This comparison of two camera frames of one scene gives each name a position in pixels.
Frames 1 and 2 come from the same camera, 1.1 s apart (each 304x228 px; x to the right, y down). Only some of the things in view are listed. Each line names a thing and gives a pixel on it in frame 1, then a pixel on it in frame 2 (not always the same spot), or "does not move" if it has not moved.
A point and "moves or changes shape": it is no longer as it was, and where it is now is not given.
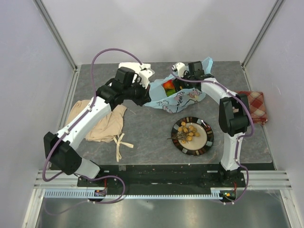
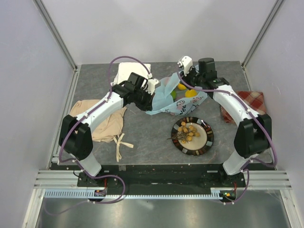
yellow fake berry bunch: x=185 y=133 does not move
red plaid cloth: x=257 y=105 does not move
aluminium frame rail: x=255 y=179 does not move
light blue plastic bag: x=182 y=98 moves or changes shape
